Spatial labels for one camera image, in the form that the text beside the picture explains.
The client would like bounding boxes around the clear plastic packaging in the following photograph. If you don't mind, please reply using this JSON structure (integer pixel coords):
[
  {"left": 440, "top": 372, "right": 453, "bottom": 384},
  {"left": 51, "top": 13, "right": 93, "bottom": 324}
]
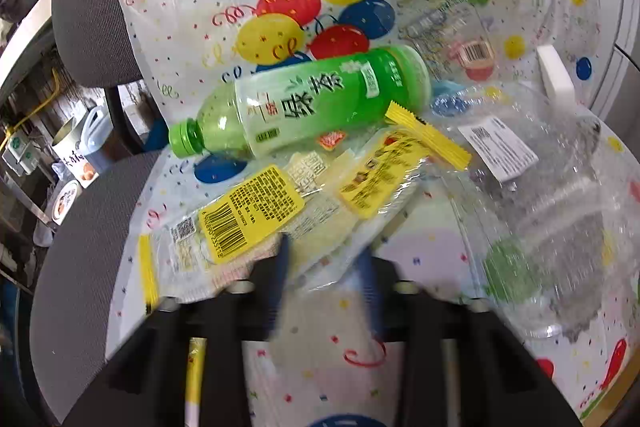
[{"left": 427, "top": 82, "right": 639, "bottom": 340}]

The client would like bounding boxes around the green tea bottle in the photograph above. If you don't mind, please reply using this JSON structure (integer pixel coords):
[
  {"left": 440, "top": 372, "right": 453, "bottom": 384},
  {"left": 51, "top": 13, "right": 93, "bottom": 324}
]
[{"left": 168, "top": 44, "right": 432, "bottom": 158}]

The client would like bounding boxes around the white foam sponge block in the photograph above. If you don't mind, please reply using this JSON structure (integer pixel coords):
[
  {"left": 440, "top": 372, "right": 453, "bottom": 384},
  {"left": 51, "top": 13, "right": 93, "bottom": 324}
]
[{"left": 536, "top": 44, "right": 576, "bottom": 109}]

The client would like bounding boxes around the white kitchen counter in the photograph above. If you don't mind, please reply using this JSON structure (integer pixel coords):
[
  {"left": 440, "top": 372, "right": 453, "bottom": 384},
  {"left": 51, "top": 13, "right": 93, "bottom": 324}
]
[{"left": 1, "top": 0, "right": 54, "bottom": 103}]

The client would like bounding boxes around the grey office chair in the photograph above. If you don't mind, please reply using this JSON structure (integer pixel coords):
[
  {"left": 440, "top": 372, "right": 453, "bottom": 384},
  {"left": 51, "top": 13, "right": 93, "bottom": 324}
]
[{"left": 29, "top": 0, "right": 157, "bottom": 424}]

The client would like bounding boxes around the balloon print plastic cover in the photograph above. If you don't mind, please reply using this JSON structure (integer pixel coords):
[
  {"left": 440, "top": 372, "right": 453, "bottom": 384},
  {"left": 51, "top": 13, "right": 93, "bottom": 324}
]
[{"left": 119, "top": 0, "right": 639, "bottom": 426}]

